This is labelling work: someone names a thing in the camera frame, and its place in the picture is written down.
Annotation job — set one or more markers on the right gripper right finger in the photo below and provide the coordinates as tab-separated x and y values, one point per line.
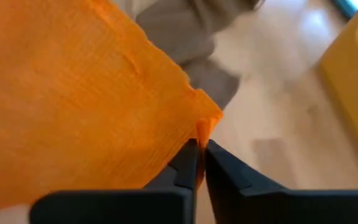
275	207

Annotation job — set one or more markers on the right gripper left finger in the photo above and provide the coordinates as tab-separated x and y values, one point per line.
113	207

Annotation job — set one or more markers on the orange elastic bandage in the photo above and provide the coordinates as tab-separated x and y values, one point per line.
73	93

